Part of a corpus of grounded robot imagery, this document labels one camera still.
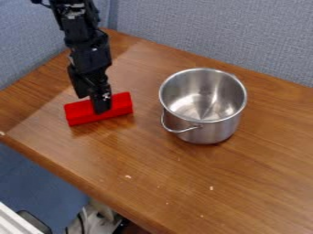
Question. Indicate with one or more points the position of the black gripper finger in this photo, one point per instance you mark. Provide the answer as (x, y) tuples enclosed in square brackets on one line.
[(101, 98), (78, 82)]

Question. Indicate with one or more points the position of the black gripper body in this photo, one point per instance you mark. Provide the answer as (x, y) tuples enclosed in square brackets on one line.
[(90, 57)]

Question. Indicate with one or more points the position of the red rectangular block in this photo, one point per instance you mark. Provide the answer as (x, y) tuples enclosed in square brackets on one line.
[(79, 113)]

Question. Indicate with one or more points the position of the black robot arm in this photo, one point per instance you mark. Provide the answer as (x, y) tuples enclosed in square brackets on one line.
[(77, 17)]

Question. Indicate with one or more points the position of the stainless steel pot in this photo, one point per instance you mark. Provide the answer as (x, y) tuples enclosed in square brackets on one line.
[(204, 101)]

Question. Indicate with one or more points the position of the white device under table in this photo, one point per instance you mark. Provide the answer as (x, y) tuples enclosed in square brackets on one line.
[(97, 219)]

